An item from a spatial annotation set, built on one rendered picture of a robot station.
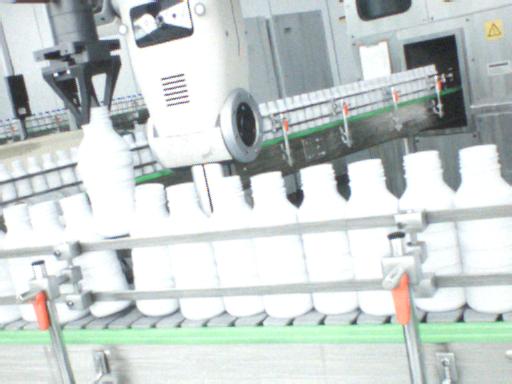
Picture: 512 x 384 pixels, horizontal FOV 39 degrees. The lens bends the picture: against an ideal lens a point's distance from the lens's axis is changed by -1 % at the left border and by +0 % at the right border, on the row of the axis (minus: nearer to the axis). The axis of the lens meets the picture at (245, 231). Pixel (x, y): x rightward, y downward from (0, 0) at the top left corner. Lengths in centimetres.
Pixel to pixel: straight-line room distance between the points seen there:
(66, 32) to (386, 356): 54
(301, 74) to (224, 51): 625
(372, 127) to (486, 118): 84
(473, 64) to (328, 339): 379
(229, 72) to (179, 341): 77
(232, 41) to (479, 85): 309
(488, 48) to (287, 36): 355
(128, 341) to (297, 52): 692
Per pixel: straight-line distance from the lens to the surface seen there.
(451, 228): 77
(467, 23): 452
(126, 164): 94
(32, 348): 106
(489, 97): 450
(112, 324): 98
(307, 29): 794
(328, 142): 365
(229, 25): 156
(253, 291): 84
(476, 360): 77
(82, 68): 92
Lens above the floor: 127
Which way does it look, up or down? 11 degrees down
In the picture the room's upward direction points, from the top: 11 degrees counter-clockwise
